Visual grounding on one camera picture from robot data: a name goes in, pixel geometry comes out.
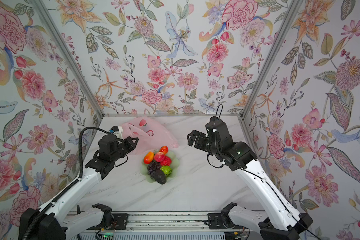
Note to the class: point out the red orange tomato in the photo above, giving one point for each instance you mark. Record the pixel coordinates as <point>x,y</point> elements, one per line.
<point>164,150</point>

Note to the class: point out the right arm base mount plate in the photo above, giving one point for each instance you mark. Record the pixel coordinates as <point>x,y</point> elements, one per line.
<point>215,221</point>

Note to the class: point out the dark avocado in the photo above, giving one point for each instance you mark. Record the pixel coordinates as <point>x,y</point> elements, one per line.
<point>160,177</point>

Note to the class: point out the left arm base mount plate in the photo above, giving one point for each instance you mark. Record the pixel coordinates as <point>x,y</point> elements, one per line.
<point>115,221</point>

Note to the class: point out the aluminium corner post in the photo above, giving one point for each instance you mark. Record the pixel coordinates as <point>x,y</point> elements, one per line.
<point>269,60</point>
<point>51,27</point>

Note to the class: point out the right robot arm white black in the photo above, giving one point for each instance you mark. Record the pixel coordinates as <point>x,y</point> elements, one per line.
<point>279,220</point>

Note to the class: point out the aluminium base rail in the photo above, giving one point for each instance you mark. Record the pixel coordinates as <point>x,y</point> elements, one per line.
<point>174,223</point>

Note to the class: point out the pink red apple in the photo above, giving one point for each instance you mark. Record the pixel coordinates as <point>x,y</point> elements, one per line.
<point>159,157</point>

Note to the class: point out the red strawberry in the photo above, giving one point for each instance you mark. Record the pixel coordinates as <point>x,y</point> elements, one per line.
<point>166,162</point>

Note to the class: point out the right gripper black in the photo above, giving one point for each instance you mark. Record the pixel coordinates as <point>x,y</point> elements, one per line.
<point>201,138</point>

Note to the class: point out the pink plastic bag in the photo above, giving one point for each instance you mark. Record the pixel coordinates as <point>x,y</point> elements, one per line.
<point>151,135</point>

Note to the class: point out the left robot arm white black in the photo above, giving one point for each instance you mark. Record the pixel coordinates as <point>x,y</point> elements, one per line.
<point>51,221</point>

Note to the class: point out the left aluminium corner post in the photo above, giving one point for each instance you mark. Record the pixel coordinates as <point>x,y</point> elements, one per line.
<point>51,27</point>

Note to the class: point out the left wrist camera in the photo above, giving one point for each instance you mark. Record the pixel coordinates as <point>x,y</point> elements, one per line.
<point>117,131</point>

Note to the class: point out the dark purple grape bunch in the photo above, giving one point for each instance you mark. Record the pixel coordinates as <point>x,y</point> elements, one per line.
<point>152,167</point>

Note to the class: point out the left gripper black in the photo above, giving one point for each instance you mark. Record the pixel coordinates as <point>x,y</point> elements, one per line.
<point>128,142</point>

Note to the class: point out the orange mango fruit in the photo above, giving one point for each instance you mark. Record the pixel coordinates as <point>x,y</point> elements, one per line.
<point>149,157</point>

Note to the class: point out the right aluminium corner post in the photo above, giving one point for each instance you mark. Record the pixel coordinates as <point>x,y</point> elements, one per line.
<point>269,60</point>

